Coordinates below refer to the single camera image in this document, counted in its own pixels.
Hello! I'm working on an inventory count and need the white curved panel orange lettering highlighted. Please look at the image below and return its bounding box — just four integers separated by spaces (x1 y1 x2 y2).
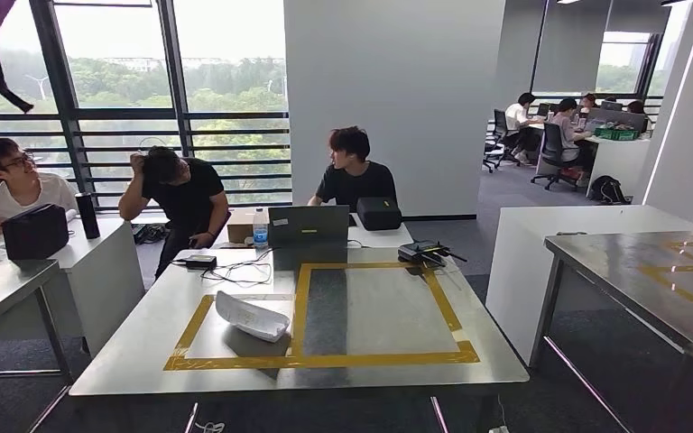
215 290 292 345

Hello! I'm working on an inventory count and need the steel workbench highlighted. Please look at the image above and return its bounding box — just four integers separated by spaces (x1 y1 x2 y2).
528 229 693 433
68 244 530 433

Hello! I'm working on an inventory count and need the black hard case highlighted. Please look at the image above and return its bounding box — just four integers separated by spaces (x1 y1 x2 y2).
356 197 403 232

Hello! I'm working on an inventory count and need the grey laptop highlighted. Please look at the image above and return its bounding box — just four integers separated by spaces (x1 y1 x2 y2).
267 205 351 247

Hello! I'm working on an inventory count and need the white desk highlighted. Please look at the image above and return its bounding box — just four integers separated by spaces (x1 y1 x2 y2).
585 134 651 198
215 212 414 251
0 216 145 360

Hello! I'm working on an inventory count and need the black antenna device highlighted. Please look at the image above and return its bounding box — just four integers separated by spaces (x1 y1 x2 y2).
397 240 468 268

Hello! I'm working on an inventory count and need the clear water bottle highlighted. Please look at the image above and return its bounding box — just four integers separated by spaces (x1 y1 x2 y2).
252 207 270 251

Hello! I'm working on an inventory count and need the yellow tape rectangle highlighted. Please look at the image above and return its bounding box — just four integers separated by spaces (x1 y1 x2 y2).
162 262 481 373

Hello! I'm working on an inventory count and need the cardboard box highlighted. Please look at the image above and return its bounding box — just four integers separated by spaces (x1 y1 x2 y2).
226 207 258 244

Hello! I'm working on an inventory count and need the black office chair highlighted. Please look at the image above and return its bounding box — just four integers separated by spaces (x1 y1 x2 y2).
482 108 518 174
530 122 581 192

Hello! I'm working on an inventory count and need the white block table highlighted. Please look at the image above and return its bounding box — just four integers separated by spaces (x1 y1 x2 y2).
485 205 693 367

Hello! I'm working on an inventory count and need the black thermos bottle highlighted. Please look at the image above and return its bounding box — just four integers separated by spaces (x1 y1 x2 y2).
74 191 101 240

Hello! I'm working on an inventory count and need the black backpack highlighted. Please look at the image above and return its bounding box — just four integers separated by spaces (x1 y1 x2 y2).
588 174 630 206

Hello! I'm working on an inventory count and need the green plastic crate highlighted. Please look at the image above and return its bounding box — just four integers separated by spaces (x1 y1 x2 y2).
594 127 641 143

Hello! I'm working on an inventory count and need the black bag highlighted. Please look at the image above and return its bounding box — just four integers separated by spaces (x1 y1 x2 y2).
1 203 70 261

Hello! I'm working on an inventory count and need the steel table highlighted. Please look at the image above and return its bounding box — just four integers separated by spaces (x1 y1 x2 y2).
0 258 76 383

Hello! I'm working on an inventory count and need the black cable bundle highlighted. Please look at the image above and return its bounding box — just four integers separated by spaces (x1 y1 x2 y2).
202 247 274 287

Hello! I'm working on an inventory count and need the black cable heap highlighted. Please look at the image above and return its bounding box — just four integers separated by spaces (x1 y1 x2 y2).
133 222 169 245

